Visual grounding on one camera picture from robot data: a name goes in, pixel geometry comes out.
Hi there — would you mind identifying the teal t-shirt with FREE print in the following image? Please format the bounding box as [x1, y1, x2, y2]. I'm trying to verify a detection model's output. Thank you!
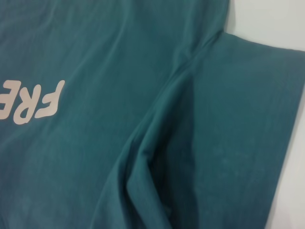
[0, 0, 305, 229]

